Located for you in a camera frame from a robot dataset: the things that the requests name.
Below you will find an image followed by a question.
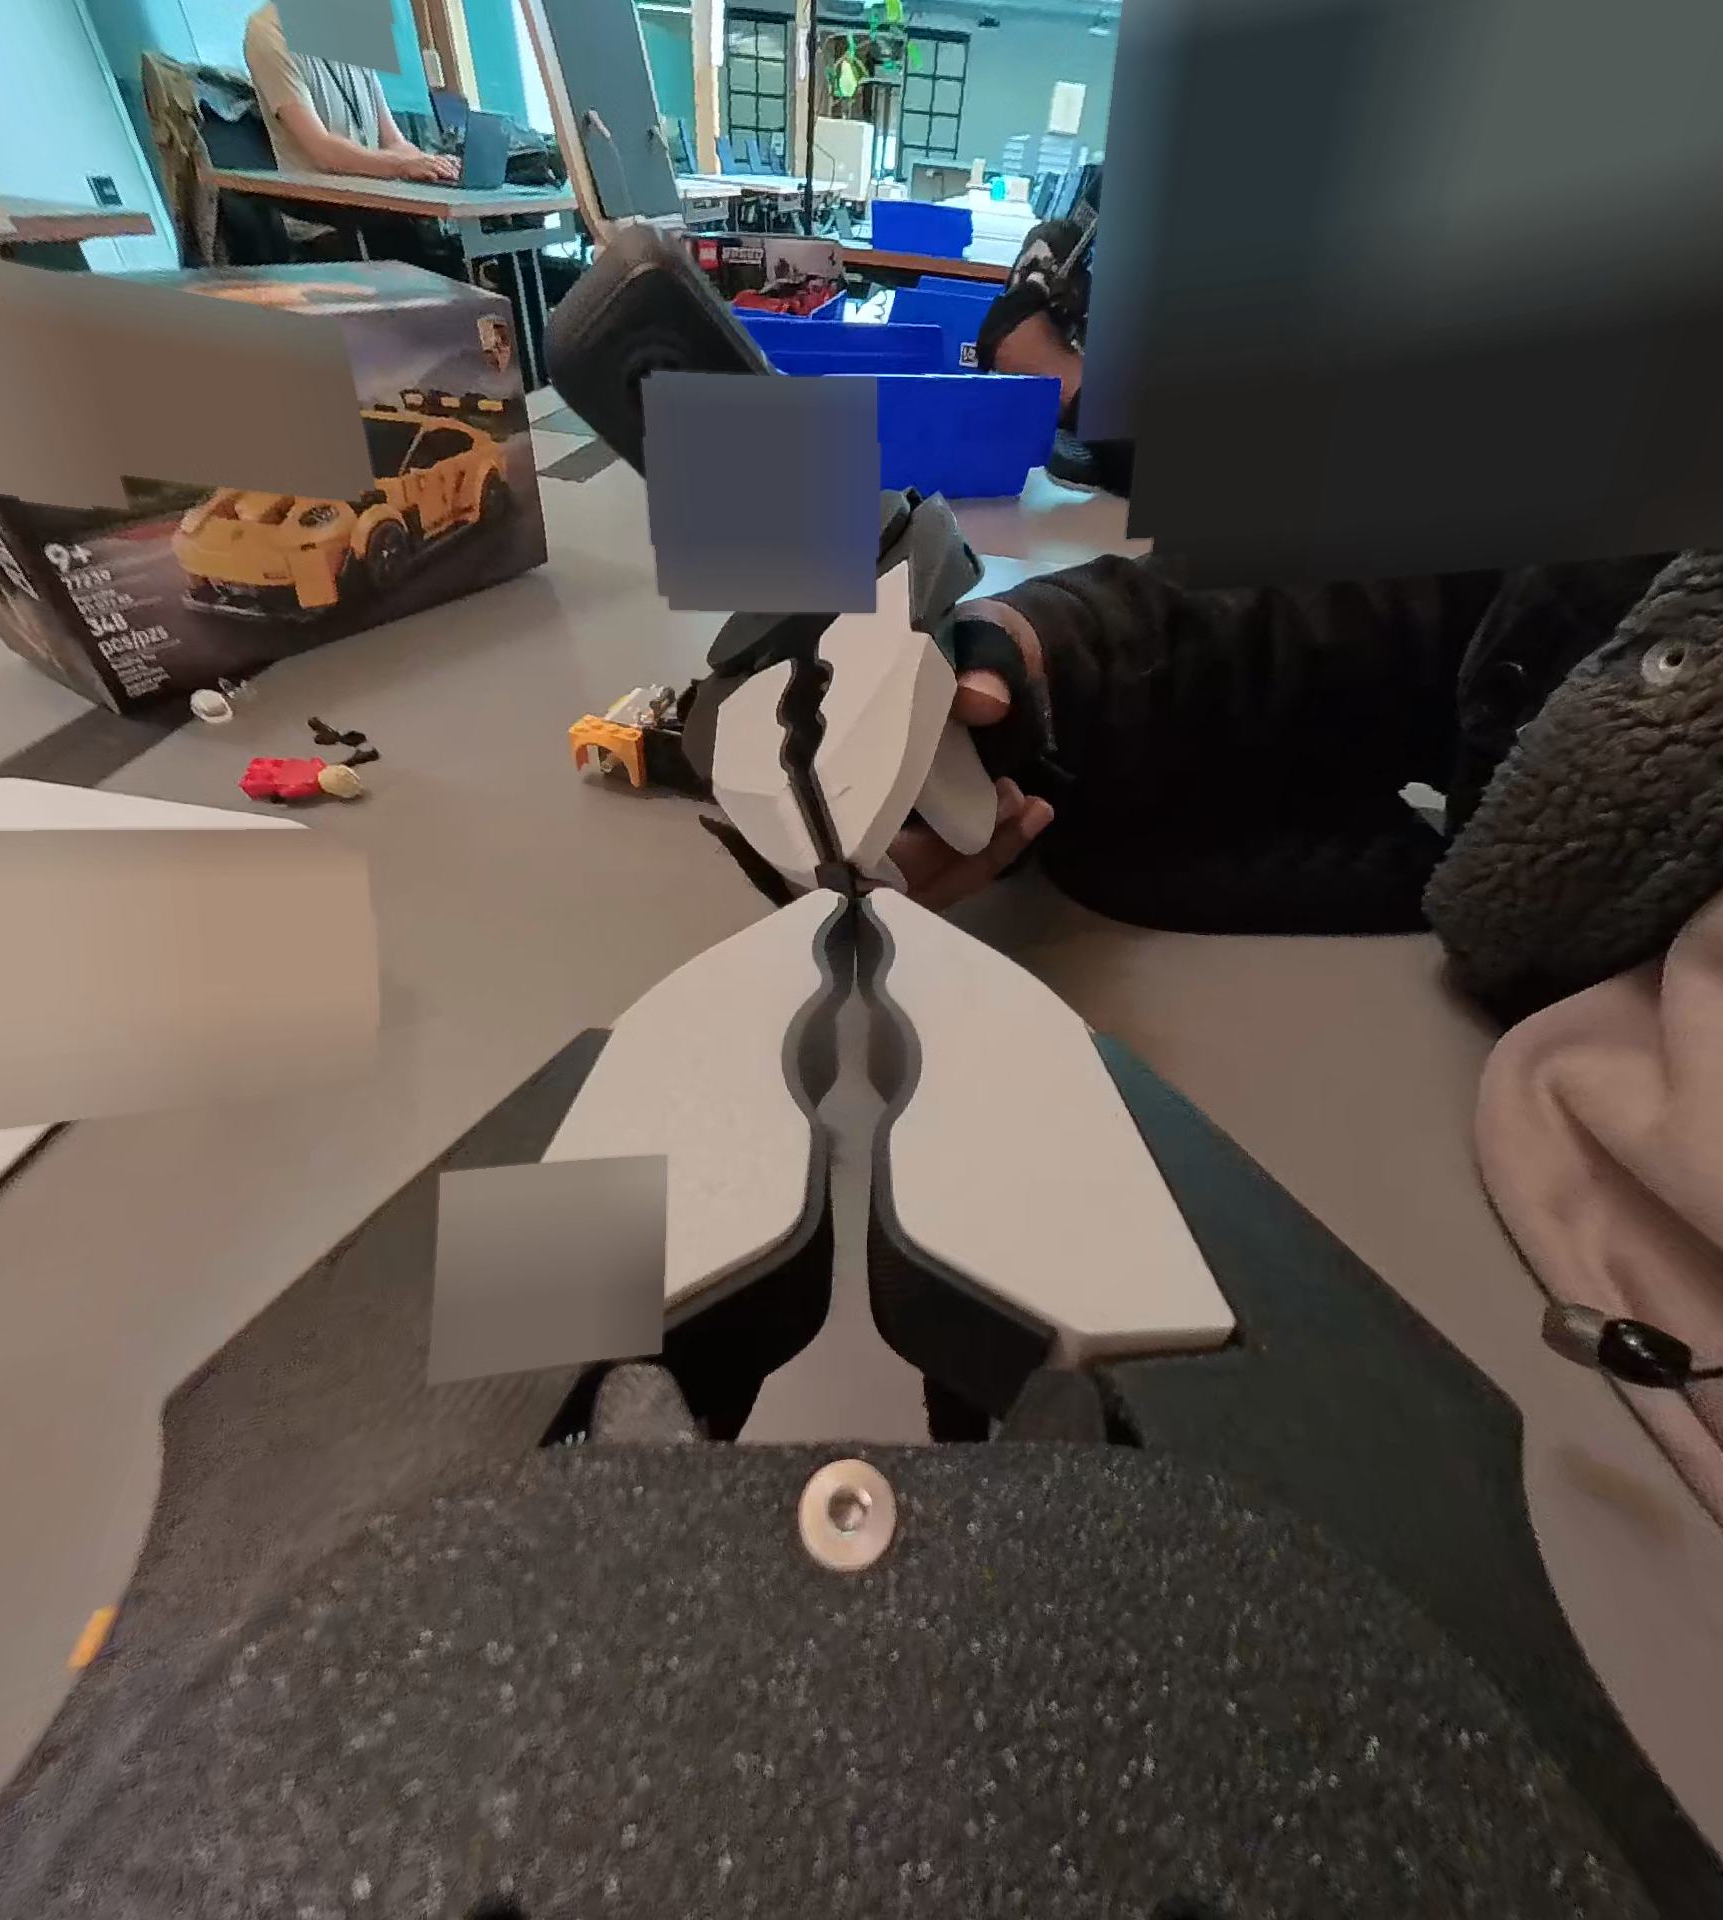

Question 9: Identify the open laptop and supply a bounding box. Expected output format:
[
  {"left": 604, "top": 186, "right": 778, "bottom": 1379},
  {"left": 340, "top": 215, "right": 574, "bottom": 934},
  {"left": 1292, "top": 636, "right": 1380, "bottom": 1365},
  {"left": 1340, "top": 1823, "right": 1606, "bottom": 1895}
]
[{"left": 430, "top": 90, "right": 522, "bottom": 191}]

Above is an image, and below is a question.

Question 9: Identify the dark fleece jacket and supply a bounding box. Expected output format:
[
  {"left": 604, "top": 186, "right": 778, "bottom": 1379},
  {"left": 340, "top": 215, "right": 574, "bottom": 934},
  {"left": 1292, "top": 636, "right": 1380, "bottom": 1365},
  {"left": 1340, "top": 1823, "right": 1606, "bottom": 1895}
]
[{"left": 1422, "top": 540, "right": 1723, "bottom": 1038}]

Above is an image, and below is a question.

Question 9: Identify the black drawstring toggle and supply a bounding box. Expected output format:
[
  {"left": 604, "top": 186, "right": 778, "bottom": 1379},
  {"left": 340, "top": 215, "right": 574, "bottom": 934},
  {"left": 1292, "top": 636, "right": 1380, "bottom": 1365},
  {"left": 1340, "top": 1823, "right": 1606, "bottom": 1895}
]
[{"left": 1540, "top": 1300, "right": 1698, "bottom": 1392}]

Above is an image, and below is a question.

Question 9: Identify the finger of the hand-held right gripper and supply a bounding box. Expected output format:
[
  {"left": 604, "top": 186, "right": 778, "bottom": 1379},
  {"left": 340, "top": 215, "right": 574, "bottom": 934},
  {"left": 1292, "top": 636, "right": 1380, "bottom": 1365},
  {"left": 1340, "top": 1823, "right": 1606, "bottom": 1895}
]
[
  {"left": 708, "top": 655, "right": 840, "bottom": 901},
  {"left": 802, "top": 603, "right": 962, "bottom": 899}
]

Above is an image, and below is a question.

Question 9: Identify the large blue storage bin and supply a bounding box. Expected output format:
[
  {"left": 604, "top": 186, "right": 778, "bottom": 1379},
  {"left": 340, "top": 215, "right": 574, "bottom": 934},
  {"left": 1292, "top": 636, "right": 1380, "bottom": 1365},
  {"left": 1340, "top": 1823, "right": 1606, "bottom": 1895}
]
[{"left": 876, "top": 372, "right": 1068, "bottom": 500}]

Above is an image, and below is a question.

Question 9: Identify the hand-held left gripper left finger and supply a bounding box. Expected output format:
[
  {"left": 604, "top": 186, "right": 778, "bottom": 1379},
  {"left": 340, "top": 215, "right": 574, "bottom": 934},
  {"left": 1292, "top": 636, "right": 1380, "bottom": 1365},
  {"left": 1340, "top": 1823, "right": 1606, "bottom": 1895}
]
[{"left": 544, "top": 896, "right": 846, "bottom": 1441}]

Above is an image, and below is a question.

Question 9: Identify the pale pink hoodie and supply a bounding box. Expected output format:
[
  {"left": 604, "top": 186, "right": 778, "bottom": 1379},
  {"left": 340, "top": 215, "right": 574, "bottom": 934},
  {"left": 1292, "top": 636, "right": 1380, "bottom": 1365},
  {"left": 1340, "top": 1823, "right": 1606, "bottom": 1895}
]
[{"left": 1476, "top": 831, "right": 1723, "bottom": 1643}]

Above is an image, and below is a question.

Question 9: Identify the lego box with yellow car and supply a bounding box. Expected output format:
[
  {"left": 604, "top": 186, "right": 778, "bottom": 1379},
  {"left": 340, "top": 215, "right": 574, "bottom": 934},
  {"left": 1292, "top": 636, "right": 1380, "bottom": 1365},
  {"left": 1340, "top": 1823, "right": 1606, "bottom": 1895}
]
[{"left": 0, "top": 265, "right": 552, "bottom": 725}]

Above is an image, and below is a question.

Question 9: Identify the grey office desk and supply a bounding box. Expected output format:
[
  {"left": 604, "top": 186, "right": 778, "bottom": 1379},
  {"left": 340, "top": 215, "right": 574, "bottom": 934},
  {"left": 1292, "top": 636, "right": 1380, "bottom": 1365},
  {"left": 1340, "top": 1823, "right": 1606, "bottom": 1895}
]
[{"left": 206, "top": 161, "right": 582, "bottom": 290}]

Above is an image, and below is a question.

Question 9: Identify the person's right hand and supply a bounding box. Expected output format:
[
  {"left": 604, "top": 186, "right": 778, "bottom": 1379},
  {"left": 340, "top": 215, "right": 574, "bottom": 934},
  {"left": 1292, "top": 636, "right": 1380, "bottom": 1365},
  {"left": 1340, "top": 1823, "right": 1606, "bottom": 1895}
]
[{"left": 884, "top": 595, "right": 1062, "bottom": 912}]

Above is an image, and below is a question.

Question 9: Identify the green hanging plant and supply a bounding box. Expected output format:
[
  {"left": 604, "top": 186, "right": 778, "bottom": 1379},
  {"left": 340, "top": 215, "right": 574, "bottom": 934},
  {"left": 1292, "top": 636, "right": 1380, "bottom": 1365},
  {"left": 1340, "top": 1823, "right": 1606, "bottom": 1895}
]
[{"left": 822, "top": 0, "right": 942, "bottom": 107}]

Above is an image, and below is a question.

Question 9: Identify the person's right forearm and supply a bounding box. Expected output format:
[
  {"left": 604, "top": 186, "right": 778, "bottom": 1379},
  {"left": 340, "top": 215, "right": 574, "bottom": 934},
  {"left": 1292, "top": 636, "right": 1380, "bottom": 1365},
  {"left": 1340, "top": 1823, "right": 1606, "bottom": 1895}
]
[{"left": 1018, "top": 552, "right": 1554, "bottom": 935}]

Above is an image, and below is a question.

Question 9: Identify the orange black lego car assembly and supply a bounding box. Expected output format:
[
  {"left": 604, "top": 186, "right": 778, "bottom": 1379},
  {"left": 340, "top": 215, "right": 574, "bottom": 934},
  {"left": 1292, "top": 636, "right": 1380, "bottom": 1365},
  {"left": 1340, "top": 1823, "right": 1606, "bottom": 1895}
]
[{"left": 568, "top": 679, "right": 720, "bottom": 793}]

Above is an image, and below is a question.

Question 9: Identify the small lego box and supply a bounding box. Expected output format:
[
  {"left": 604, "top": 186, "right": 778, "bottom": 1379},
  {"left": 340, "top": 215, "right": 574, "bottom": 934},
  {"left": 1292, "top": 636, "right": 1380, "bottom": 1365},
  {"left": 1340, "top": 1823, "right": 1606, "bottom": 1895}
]
[{"left": 688, "top": 233, "right": 852, "bottom": 299}]

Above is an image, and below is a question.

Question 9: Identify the chair with hung jacket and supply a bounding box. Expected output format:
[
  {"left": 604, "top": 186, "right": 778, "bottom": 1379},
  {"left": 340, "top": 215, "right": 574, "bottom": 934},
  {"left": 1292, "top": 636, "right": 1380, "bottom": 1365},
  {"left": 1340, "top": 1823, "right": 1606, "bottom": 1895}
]
[{"left": 139, "top": 47, "right": 282, "bottom": 271}]

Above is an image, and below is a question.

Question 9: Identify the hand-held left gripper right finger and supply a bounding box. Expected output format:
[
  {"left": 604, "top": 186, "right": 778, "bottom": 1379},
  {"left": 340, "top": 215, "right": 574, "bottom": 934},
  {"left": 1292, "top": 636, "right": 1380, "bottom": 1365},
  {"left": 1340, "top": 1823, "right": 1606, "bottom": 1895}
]
[{"left": 862, "top": 891, "right": 1242, "bottom": 1419}]

